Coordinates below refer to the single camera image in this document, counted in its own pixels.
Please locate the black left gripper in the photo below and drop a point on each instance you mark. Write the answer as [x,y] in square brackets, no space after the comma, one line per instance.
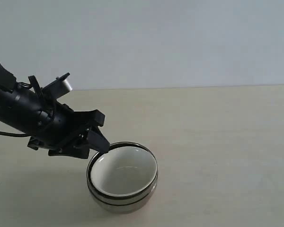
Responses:
[72,134]

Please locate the smooth stainless steel bowl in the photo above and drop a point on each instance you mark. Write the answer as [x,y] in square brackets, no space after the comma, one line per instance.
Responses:
[123,205]

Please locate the white ceramic bowl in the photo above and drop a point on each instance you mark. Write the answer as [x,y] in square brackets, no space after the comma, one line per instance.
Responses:
[123,171]

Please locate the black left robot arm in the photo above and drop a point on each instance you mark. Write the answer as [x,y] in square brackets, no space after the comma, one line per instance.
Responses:
[37,114]

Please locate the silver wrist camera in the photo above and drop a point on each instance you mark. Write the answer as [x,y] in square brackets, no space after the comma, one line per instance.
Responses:
[58,88]

